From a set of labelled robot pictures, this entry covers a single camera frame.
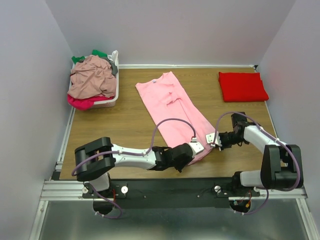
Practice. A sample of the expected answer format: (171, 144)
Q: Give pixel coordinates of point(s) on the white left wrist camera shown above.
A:
(196, 146)

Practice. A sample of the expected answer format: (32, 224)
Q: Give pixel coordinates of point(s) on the folded red t shirt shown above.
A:
(242, 87)

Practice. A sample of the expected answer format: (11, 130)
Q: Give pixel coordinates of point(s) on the dusty pink t shirt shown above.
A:
(92, 77)

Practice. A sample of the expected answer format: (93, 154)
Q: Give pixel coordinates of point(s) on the grey t shirt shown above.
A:
(113, 66)

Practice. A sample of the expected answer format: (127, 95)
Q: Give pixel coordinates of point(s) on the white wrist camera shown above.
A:
(213, 139)
(196, 146)

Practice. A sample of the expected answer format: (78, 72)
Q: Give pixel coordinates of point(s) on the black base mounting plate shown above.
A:
(172, 193)

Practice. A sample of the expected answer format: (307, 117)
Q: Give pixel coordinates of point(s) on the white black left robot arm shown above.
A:
(93, 161)

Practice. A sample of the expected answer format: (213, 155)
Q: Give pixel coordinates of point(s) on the light pink t shirt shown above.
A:
(165, 98)

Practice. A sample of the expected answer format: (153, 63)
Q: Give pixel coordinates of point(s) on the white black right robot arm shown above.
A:
(281, 166)

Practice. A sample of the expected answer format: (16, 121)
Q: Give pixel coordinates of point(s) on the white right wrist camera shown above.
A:
(213, 139)

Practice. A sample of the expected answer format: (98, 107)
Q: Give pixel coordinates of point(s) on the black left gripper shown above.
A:
(179, 168)

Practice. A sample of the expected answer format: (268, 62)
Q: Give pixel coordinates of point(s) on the green t shirt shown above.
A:
(82, 58)

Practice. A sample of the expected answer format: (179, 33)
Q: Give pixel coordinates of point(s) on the magenta t shirt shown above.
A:
(84, 104)

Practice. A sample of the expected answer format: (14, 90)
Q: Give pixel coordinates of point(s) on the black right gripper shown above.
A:
(223, 146)

